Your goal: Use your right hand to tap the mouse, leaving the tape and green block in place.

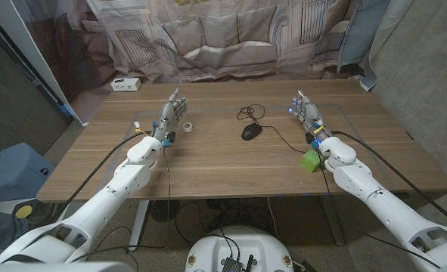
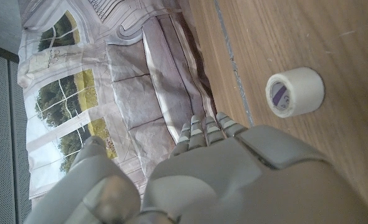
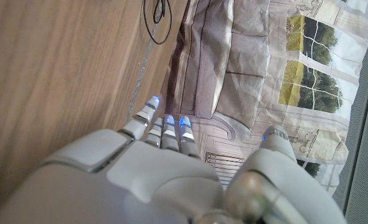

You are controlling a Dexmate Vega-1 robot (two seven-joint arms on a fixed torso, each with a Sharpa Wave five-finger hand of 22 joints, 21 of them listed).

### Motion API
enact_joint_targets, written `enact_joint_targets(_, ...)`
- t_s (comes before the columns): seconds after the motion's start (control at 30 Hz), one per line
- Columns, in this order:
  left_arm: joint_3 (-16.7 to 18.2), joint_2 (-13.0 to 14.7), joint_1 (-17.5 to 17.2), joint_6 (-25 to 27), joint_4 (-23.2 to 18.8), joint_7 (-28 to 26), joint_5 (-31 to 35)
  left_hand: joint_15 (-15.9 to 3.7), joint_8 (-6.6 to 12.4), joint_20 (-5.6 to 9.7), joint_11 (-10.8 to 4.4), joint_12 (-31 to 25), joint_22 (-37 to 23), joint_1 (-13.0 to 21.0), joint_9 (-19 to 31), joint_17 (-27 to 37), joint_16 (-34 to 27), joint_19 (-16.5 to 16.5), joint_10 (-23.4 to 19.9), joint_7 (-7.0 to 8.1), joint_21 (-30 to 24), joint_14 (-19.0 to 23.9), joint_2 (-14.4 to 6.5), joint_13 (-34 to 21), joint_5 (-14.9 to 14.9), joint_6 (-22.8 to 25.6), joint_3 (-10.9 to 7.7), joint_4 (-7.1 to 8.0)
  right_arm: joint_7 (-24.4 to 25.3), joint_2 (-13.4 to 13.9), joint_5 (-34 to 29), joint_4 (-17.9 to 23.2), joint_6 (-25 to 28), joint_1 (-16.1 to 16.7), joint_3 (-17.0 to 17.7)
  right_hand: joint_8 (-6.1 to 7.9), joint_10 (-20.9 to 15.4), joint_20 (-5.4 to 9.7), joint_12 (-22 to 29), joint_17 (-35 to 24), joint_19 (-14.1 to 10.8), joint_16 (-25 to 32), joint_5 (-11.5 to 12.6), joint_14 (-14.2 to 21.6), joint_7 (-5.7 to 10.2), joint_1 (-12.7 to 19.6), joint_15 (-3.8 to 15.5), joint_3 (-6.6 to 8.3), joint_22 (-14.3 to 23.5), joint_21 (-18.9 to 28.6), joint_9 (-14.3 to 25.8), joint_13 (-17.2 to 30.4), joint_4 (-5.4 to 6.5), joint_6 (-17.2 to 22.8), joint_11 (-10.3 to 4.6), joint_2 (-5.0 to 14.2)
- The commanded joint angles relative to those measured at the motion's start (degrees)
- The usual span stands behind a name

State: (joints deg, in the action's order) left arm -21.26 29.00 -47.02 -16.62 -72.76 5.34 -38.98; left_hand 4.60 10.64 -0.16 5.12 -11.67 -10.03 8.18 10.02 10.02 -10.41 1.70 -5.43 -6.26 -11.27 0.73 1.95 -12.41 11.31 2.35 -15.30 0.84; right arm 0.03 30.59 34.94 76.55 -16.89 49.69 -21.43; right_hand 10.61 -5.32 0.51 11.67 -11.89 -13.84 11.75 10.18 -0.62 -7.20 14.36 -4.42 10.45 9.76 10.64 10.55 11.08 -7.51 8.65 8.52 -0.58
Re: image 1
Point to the white power strip box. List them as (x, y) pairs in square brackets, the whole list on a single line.
[(126, 84)]

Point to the person leg with dark shoe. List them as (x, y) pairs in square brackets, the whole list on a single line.
[(0, 228)]

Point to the blue plastic bin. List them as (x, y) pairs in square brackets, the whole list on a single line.
[(11, 174)]

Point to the white partition frame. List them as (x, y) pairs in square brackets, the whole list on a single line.
[(28, 45)]

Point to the green block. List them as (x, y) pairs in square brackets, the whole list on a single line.
[(309, 160)]

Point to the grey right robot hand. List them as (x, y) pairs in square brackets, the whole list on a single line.
[(311, 113)]

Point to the black computer mouse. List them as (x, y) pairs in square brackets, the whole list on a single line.
[(251, 131)]

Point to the white table leg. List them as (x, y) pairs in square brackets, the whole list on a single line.
[(138, 226)]

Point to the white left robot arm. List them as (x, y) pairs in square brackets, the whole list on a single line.
[(128, 181)]

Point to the black electronics module with antenna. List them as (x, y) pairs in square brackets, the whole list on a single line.
[(232, 264)]

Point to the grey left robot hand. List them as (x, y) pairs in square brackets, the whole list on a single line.
[(168, 117)]

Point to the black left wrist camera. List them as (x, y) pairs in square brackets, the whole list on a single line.
[(171, 137)]

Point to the round black fan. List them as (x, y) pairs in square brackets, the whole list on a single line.
[(164, 210)]

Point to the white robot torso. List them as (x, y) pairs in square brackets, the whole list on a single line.
[(242, 245)]

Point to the white tape roll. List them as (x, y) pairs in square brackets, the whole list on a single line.
[(187, 130)]

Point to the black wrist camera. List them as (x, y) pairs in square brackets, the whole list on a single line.
[(171, 137), (309, 138)]

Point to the white pad with yellow footprints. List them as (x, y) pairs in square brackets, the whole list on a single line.
[(22, 211)]

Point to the grey table leg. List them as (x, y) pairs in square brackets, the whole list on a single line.
[(333, 223)]

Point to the printed sofa room backdrop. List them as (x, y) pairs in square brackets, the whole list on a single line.
[(223, 45)]

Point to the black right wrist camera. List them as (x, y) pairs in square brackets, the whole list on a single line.
[(309, 138)]

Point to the grey marking tape outline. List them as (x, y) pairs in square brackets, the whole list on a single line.
[(215, 110)]

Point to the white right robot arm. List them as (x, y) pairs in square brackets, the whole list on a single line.
[(359, 177)]

